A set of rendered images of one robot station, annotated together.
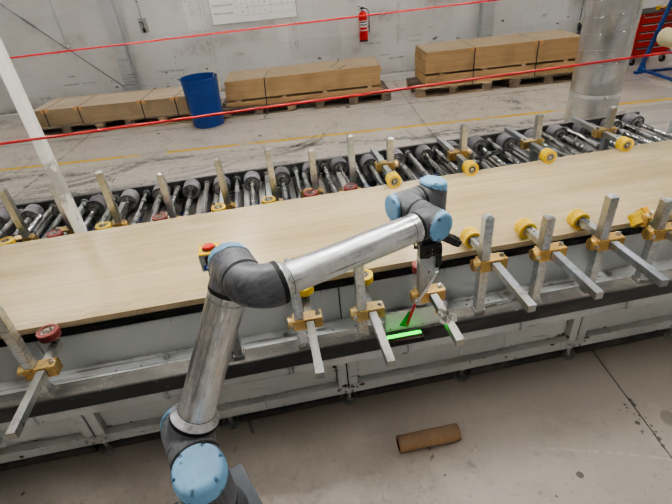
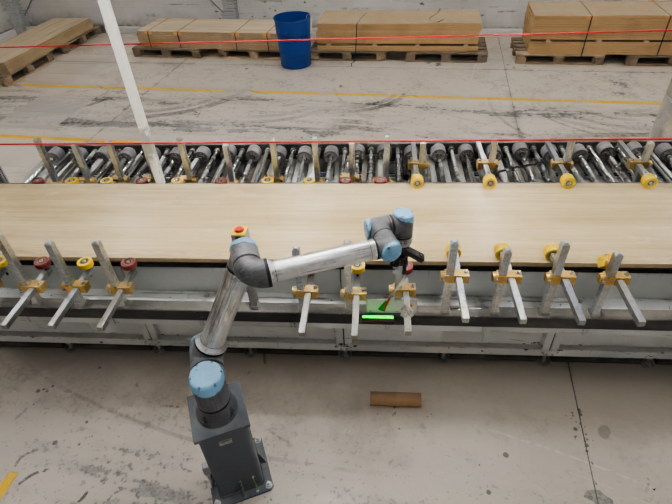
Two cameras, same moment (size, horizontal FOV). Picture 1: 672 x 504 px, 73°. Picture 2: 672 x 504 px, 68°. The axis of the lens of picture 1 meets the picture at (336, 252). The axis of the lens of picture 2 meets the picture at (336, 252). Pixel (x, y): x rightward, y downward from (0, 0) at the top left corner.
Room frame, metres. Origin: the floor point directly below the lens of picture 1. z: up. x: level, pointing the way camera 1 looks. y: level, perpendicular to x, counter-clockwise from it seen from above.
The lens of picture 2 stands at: (-0.41, -0.43, 2.61)
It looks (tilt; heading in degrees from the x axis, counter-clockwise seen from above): 40 degrees down; 13
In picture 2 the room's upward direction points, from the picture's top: 3 degrees counter-clockwise
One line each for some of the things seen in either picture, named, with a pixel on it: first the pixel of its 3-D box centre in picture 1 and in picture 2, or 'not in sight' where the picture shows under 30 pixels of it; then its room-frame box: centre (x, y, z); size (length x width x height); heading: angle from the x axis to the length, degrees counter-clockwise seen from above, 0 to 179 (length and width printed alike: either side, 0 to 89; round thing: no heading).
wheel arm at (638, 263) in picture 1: (616, 246); (565, 283); (1.46, -1.11, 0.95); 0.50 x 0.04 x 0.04; 7
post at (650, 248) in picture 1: (650, 249); (603, 290); (1.53, -1.32, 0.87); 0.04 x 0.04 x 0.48; 7
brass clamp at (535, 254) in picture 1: (547, 252); (506, 276); (1.47, -0.84, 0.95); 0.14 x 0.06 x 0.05; 97
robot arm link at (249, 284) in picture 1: (347, 253); (319, 260); (1.03, -0.03, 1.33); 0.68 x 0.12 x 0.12; 117
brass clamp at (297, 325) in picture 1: (305, 320); (305, 291); (1.36, 0.15, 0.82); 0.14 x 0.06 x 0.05; 97
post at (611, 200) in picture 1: (598, 247); (553, 280); (1.50, -1.07, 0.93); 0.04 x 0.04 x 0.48; 7
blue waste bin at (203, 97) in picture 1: (204, 99); (294, 40); (7.04, 1.72, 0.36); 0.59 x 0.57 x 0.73; 0
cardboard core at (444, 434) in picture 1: (428, 437); (395, 398); (1.31, -0.35, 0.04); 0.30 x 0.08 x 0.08; 97
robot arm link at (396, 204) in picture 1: (407, 205); (379, 228); (1.28, -0.24, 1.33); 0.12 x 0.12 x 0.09; 27
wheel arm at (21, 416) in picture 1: (37, 384); (118, 298); (1.16, 1.12, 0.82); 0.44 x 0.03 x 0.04; 7
